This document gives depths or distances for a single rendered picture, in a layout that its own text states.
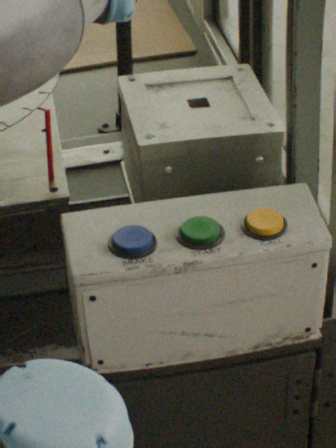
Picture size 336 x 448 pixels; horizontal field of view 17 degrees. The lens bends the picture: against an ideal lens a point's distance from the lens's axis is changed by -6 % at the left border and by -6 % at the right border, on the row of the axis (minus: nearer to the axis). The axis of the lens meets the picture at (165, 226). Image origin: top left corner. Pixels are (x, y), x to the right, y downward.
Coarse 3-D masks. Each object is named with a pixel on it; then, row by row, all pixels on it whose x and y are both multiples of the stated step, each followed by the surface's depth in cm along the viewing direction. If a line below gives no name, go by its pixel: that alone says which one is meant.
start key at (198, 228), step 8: (200, 216) 124; (208, 216) 124; (184, 224) 123; (192, 224) 123; (200, 224) 123; (208, 224) 123; (216, 224) 123; (184, 232) 122; (192, 232) 122; (200, 232) 122; (208, 232) 122; (216, 232) 122; (184, 240) 122; (192, 240) 122; (200, 240) 121; (208, 240) 121
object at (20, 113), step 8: (56, 80) 141; (40, 88) 139; (48, 88) 139; (24, 96) 138; (32, 96) 138; (40, 96) 138; (8, 104) 137; (16, 104) 136; (24, 104) 136; (32, 104) 136; (40, 104) 136; (0, 112) 135; (8, 112) 135; (16, 112) 135; (24, 112) 135; (0, 120) 134; (8, 120) 133; (16, 120) 133; (0, 128) 132
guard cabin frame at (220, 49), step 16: (192, 0) 196; (208, 0) 186; (240, 0) 162; (256, 0) 154; (192, 16) 199; (208, 16) 188; (240, 16) 164; (256, 16) 156; (208, 32) 186; (240, 32) 165; (256, 32) 157; (208, 48) 188; (224, 48) 180; (240, 48) 167; (256, 48) 159; (224, 64) 178; (240, 64) 169; (256, 64) 161
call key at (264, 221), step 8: (264, 208) 125; (248, 216) 124; (256, 216) 124; (264, 216) 124; (272, 216) 124; (280, 216) 124; (248, 224) 123; (256, 224) 123; (264, 224) 123; (272, 224) 123; (280, 224) 123; (256, 232) 123; (264, 232) 122; (272, 232) 122
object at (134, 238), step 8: (120, 232) 122; (128, 232) 122; (136, 232) 122; (144, 232) 122; (120, 240) 121; (128, 240) 121; (136, 240) 121; (144, 240) 121; (152, 240) 122; (120, 248) 121; (128, 248) 120; (136, 248) 120; (144, 248) 121
